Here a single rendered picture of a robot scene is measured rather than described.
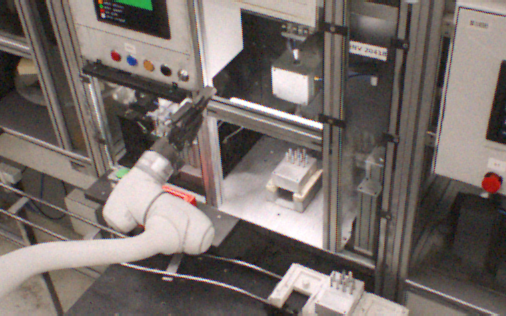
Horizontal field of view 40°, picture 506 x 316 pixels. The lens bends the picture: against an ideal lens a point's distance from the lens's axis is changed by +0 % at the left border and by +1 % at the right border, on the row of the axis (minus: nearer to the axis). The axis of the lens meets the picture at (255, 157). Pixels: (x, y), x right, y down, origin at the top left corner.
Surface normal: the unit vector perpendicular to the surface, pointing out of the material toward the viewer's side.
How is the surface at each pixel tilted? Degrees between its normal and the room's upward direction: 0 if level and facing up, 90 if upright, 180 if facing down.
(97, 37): 90
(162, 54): 90
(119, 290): 0
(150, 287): 0
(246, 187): 0
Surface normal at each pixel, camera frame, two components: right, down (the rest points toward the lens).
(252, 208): -0.05, -0.76
